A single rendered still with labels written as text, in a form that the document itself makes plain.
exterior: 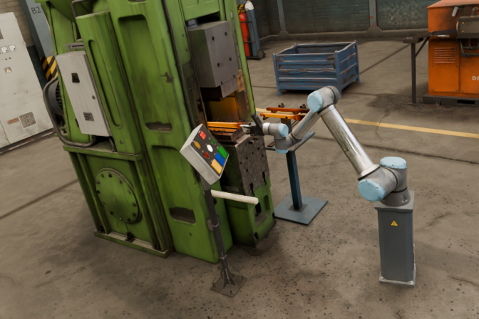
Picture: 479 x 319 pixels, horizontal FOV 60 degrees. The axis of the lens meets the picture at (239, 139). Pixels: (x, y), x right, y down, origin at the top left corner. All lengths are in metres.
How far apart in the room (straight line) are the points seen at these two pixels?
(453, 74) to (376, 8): 5.03
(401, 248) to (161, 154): 1.80
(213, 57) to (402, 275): 1.90
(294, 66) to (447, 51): 2.31
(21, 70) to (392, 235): 6.47
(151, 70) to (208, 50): 0.42
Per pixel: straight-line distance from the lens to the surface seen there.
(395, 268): 3.00
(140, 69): 3.04
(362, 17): 10.89
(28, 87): 7.86
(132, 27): 2.98
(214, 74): 2.89
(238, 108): 3.37
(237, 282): 3.19
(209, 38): 2.86
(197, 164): 2.48
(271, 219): 3.63
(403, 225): 2.79
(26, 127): 7.89
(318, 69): 6.69
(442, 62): 5.96
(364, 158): 2.53
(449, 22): 5.85
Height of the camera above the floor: 2.08
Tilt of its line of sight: 22 degrees down
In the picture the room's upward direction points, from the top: 11 degrees counter-clockwise
